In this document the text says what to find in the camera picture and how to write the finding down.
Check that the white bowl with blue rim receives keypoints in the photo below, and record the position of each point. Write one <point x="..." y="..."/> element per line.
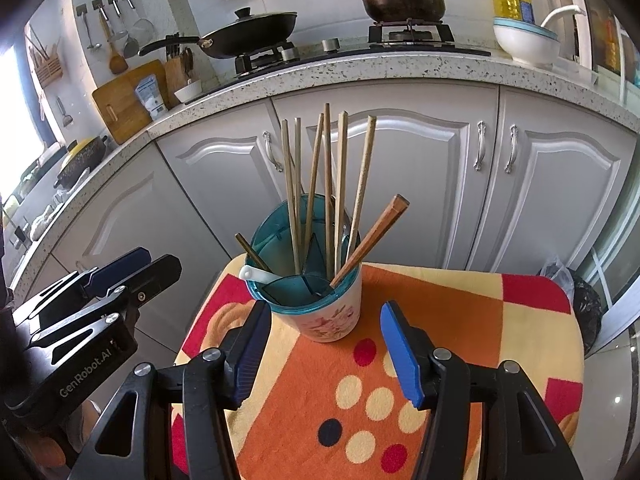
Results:
<point x="520" y="27"/>

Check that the silver hob knob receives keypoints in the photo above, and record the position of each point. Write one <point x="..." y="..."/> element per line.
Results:
<point x="289" y="54"/>
<point x="330" y="44"/>

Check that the black trash bag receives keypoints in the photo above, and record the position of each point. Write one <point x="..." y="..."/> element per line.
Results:
<point x="585" y="305"/>

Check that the wooden knife block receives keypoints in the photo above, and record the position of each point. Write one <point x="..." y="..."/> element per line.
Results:
<point x="175" y="77"/>

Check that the wooden cutting board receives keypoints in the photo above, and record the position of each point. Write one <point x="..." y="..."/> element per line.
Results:
<point x="120" y="110"/>

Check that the white floral utensil cup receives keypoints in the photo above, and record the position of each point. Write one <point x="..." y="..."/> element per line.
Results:
<point x="325" y="320"/>

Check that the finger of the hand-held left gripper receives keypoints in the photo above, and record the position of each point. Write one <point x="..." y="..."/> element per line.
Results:
<point x="120" y="267"/>
<point x="155" y="275"/>

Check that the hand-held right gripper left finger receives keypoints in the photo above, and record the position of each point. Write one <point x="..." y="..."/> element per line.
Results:
<point x="252" y="355"/>

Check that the white framed glass door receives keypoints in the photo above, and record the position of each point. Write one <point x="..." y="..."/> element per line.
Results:
<point x="622" y="265"/>

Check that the small white bowl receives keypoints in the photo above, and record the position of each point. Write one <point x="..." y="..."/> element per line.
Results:
<point x="187" y="92"/>

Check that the white plastic spoon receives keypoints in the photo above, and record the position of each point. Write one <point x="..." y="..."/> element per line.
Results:
<point x="250" y="272"/>

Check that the hanging metal skimmer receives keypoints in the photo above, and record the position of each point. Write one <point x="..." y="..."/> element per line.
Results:
<point x="131" y="45"/>

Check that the hanging metal ladle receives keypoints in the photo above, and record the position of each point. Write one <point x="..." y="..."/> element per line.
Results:
<point x="89" y="30"/>

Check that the black wok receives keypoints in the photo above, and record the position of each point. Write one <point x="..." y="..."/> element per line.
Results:
<point x="240" y="45"/>

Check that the white ladle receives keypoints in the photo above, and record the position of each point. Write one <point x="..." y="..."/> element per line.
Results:
<point x="562" y="11"/>

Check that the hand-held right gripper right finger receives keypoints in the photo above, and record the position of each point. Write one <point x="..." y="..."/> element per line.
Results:
<point x="402" y="355"/>

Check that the grey kitchen cabinet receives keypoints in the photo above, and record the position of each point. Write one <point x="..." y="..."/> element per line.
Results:
<point x="425" y="185"/>

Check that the glass wok lid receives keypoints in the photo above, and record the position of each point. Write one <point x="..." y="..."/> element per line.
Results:
<point x="260" y="21"/>

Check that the speckled stone countertop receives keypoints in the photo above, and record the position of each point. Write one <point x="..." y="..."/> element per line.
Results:
<point x="350" y="67"/>

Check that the wooden spatula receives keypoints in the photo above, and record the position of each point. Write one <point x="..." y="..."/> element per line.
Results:
<point x="118" y="62"/>

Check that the black gas hob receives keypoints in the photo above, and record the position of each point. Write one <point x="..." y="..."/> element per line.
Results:
<point x="355" y="50"/>

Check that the white and blue packet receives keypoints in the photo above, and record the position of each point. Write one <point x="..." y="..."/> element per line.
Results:
<point x="150" y="97"/>

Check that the orange checked printed blanket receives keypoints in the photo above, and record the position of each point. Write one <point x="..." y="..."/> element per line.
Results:
<point x="325" y="385"/>

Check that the wooden wall chopstick rack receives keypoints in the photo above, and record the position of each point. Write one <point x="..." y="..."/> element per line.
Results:
<point x="47" y="70"/>

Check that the hanging peeler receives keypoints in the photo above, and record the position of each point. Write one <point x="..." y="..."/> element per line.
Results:
<point x="62" y="112"/>

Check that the person's left forearm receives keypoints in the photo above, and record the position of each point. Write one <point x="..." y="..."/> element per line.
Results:
<point x="30" y="440"/>

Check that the large white bowl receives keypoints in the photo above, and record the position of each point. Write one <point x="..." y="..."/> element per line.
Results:
<point x="527" y="50"/>

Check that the yellow and black pot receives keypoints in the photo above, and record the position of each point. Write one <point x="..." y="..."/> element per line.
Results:
<point x="80" y="157"/>

